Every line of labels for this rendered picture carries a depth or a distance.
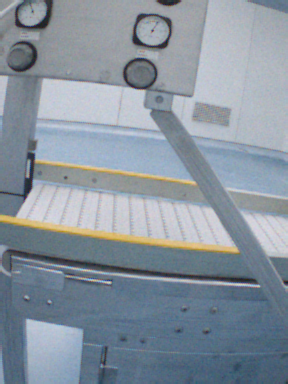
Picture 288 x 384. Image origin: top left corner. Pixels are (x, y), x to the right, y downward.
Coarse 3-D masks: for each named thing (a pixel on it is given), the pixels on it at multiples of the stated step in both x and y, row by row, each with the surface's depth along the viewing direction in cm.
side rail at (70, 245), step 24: (0, 240) 49; (24, 240) 49; (48, 240) 49; (72, 240) 49; (96, 240) 49; (120, 264) 50; (144, 264) 51; (168, 264) 51; (192, 264) 51; (216, 264) 51; (240, 264) 51
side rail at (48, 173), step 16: (48, 176) 75; (64, 176) 75; (80, 176) 75; (96, 176) 75; (112, 176) 75; (128, 176) 75; (128, 192) 76; (144, 192) 76; (160, 192) 76; (176, 192) 77; (192, 192) 77; (240, 192) 77; (256, 192) 79; (256, 208) 78; (272, 208) 79
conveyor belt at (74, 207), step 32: (32, 192) 71; (64, 192) 72; (96, 192) 75; (64, 224) 60; (96, 224) 62; (128, 224) 64; (160, 224) 66; (192, 224) 68; (256, 224) 73; (0, 256) 51; (64, 256) 52
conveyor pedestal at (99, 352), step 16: (96, 336) 59; (112, 336) 59; (96, 352) 60; (112, 352) 61; (128, 352) 62; (144, 352) 62; (160, 352) 62; (176, 352) 62; (192, 352) 61; (208, 352) 61; (224, 352) 62; (240, 352) 62; (256, 352) 62; (272, 352) 63; (80, 368) 62; (96, 368) 61; (112, 368) 62; (128, 368) 63; (144, 368) 63; (160, 368) 63; (176, 368) 63; (192, 368) 64; (208, 368) 64; (224, 368) 64; (240, 368) 64; (256, 368) 65; (272, 368) 65
